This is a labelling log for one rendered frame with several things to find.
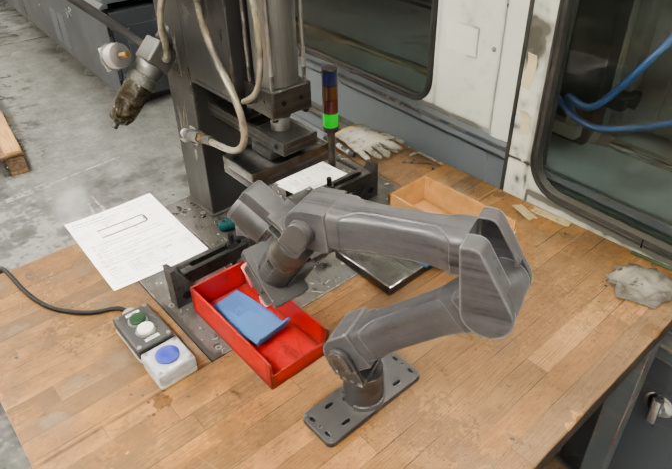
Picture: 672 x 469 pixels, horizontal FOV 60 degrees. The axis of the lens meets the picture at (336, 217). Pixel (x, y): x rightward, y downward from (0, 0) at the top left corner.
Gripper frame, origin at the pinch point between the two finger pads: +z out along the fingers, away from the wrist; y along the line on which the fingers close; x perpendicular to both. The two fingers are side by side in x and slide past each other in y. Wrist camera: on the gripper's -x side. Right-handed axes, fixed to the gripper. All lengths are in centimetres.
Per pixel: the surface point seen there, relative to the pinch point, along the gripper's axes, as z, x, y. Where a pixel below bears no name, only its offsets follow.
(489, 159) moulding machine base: 13, -80, 6
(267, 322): 11.0, -2.8, -3.4
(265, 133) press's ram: -3.3, -16.2, 25.5
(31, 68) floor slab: 330, -79, 321
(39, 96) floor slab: 295, -64, 267
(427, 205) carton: 13, -54, 3
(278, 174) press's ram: -0.5, -15.3, 18.1
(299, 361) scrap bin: 2.9, -0.6, -12.9
